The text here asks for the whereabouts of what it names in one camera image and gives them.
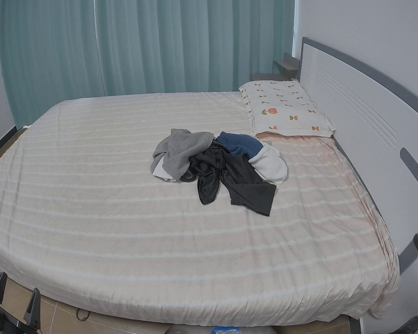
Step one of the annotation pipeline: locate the blue-green curtain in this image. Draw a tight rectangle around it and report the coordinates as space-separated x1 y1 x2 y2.
94 0 297 95
0 0 107 128

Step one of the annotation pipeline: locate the grey bedside table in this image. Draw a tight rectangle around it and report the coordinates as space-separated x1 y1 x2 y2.
251 52 302 82

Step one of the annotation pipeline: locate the white printed pillow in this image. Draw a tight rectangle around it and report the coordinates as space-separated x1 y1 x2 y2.
238 79 336 138

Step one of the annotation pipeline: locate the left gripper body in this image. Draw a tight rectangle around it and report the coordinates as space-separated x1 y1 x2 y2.
0 298 39 334

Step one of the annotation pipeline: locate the bed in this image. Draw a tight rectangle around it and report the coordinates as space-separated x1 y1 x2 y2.
0 37 418 334

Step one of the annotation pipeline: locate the pile of clothes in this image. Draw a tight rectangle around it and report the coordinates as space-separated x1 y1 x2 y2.
150 128 288 217

